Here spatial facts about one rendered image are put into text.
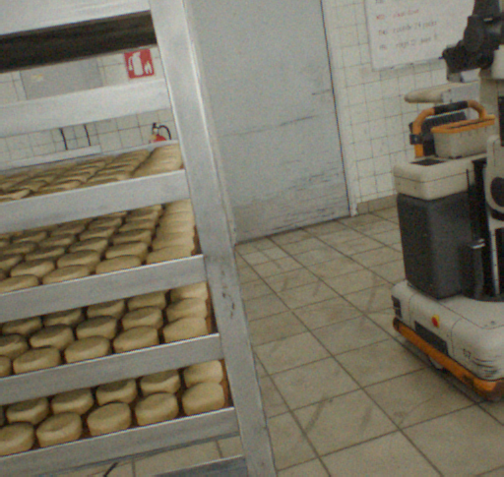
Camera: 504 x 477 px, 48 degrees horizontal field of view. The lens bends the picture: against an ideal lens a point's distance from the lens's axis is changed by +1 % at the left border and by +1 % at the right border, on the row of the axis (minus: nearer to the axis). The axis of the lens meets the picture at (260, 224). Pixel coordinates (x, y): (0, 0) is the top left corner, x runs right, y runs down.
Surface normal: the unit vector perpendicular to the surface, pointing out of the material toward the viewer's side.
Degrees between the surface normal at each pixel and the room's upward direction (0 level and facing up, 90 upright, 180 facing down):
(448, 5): 90
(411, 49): 90
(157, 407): 0
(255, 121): 90
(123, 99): 90
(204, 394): 0
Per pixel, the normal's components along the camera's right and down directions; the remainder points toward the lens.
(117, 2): 0.10, 0.23
